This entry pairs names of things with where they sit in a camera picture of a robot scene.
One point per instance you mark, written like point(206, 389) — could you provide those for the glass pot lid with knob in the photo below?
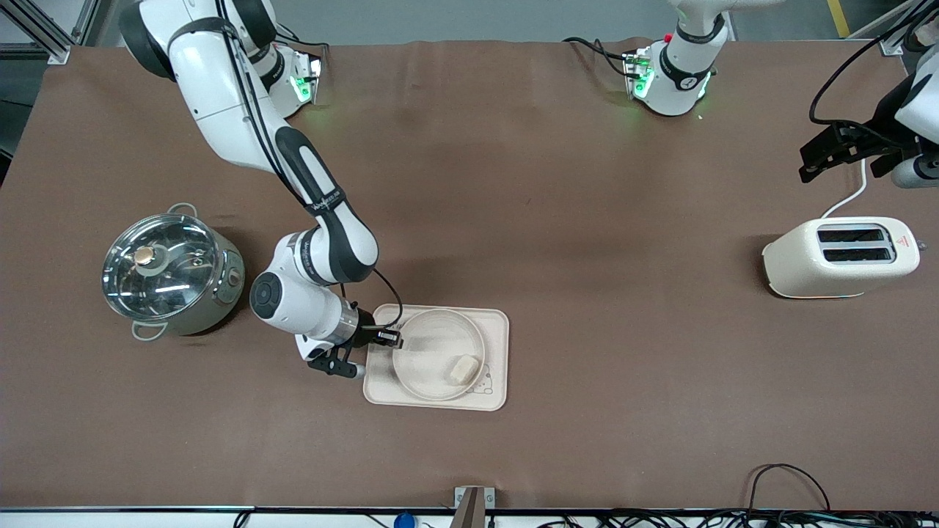
point(169, 286)

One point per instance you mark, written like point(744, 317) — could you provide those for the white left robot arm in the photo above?
point(675, 73)

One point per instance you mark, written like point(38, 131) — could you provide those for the round cream plate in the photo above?
point(433, 345)

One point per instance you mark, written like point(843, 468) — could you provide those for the cream tray with bear print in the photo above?
point(495, 352)

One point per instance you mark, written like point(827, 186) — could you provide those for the white two-slot toaster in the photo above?
point(807, 268)

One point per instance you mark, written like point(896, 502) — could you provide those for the aluminium table edge bracket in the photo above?
point(473, 506)

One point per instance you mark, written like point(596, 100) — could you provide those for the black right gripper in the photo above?
point(364, 334)

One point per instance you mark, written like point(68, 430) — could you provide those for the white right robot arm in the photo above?
point(220, 110)

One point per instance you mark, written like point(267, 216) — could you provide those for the brown table cover mat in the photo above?
point(587, 220)

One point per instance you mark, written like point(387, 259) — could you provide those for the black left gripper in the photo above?
point(883, 124)

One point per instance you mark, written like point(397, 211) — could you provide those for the blue round floor object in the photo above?
point(404, 522)

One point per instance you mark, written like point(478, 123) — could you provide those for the aluminium frame extrusion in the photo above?
point(891, 45)
point(44, 33)

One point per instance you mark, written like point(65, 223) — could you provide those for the white half-round bun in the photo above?
point(462, 369)

